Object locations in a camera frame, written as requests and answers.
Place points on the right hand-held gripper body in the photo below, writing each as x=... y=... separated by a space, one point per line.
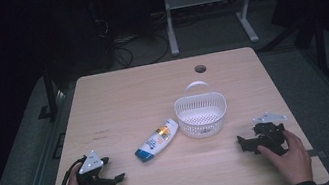
x=269 y=132

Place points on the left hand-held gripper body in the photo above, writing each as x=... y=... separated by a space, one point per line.
x=91 y=175

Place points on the white plastic basket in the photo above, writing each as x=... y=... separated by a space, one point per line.
x=202 y=118

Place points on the white blue shampoo bottle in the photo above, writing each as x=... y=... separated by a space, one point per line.
x=157 y=140

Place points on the person's right hand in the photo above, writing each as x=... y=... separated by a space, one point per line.
x=294 y=162

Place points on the black tape strip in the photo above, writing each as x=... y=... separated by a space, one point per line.
x=317 y=153

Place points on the black metal stand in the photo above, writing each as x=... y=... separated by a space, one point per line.
x=50 y=91
x=321 y=46

